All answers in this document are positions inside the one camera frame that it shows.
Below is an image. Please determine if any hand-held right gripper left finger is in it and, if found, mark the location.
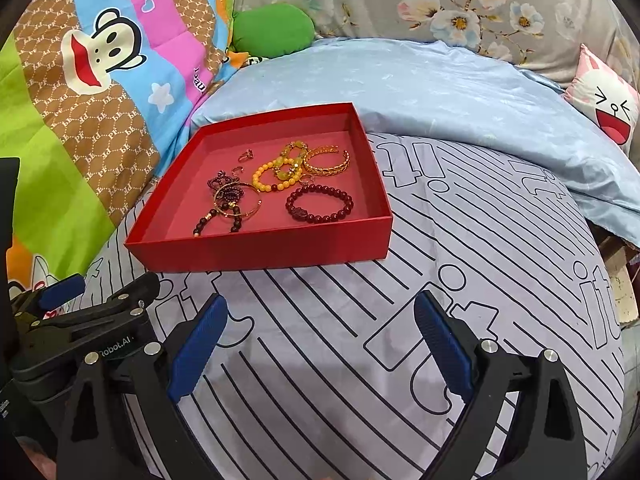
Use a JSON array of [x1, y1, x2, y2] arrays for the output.
[[55, 292, 229, 480]]

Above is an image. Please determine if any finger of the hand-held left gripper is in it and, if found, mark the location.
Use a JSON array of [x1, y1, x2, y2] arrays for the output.
[[10, 274, 87, 323], [75, 272, 161, 330]]

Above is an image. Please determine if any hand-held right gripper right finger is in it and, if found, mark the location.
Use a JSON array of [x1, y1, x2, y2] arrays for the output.
[[414, 290, 587, 480]]

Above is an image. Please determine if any dark brown bead bracelet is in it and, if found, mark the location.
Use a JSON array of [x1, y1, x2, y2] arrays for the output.
[[192, 199, 247, 239]]

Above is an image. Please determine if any red cardboard box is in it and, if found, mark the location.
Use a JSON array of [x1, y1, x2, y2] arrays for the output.
[[124, 102, 393, 273]]

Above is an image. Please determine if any thin gold bangle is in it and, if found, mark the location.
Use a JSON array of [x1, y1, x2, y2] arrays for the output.
[[214, 183, 264, 219]]

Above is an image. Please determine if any tiny garnet bead bracelet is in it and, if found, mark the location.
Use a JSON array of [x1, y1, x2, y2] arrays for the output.
[[207, 170, 252, 202]]

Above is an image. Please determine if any dark red bead bracelet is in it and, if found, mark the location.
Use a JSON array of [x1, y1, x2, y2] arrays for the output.
[[285, 183, 355, 224]]

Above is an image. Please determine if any yellow round bead bracelet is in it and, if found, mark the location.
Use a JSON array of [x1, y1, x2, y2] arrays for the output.
[[251, 157, 302, 194]]

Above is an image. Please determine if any yellow oval stone bracelet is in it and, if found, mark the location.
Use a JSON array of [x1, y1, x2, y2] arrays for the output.
[[272, 140, 309, 184]]

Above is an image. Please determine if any grey striped bed sheet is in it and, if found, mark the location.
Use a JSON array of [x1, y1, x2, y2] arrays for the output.
[[81, 130, 629, 480]]

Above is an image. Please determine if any colourful cartoon monkey quilt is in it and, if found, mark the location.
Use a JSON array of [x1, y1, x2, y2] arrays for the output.
[[0, 0, 263, 313]]

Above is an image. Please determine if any brown cardboard box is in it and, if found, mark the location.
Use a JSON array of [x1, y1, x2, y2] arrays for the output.
[[597, 234, 640, 326]]

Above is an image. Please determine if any gold braided bangle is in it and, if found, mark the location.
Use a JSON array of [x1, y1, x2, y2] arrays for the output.
[[301, 145, 351, 178]]

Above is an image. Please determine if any light blue blanket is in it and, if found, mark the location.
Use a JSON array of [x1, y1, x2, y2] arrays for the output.
[[189, 36, 640, 249]]

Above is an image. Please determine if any cartoon face pillow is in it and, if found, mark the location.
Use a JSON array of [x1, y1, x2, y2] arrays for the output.
[[563, 42, 640, 147]]

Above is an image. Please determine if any green pillow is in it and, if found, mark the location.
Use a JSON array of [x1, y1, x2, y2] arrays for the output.
[[230, 2, 315, 59]]

